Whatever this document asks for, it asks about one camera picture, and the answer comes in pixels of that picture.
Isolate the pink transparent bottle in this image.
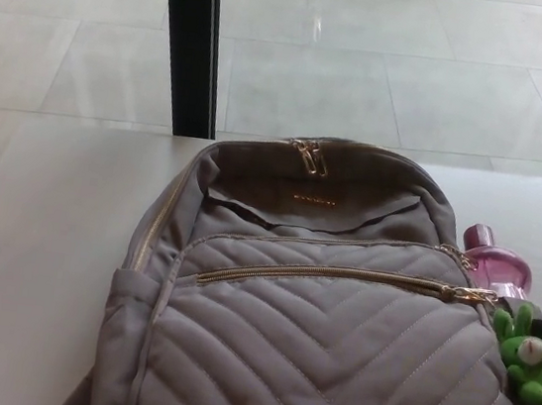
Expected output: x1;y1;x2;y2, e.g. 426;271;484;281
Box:
454;220;541;303

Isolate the black vertical pillar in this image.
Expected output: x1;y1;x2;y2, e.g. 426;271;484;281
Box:
143;0;234;142

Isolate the green plush bunny keychain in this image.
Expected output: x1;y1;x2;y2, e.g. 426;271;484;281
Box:
482;297;542;405

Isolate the grey quilted backpack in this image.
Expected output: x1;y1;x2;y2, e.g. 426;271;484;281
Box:
44;104;542;405

